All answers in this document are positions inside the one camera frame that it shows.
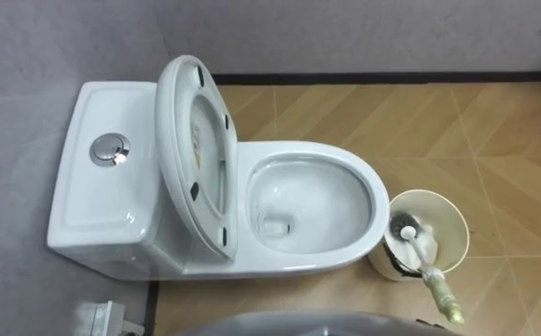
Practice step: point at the white ceramic toilet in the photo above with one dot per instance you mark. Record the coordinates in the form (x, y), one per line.
(308, 205)

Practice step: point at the white toilet seat lid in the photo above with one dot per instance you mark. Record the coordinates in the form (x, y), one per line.
(177, 154)

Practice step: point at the robot body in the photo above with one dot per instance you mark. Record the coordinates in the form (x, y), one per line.
(308, 326)

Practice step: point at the chrome flush button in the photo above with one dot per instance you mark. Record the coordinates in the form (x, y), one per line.
(109, 149)

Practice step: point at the white toilet brush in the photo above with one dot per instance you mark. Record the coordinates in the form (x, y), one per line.
(422, 254)

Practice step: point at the cream round bucket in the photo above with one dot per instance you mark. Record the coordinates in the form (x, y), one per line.
(448, 219)

